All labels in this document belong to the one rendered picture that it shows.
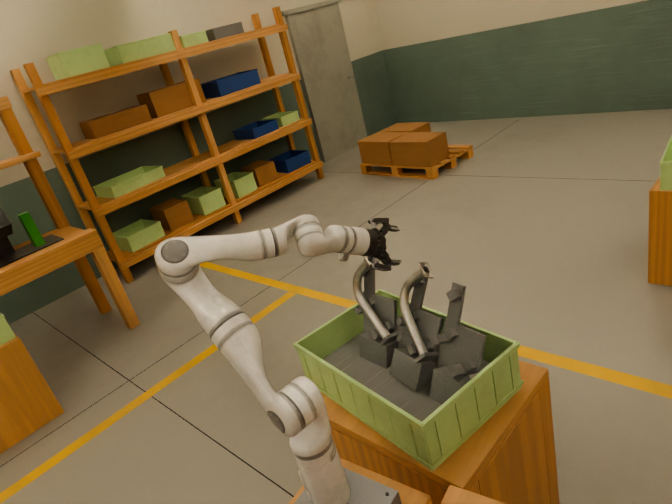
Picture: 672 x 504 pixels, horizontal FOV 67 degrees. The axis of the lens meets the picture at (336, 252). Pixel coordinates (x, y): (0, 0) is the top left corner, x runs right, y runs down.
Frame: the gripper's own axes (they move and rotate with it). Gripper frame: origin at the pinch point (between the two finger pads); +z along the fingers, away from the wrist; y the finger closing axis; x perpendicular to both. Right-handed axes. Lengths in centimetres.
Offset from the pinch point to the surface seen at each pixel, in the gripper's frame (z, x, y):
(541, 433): 54, -9, -58
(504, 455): 28, -11, -60
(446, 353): 21.3, 1.8, -31.1
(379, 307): 19.0, 27.5, -15.8
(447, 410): 6.1, -9.3, -45.0
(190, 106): 114, 403, 224
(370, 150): 328, 344, 201
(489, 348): 34.7, -4.4, -30.2
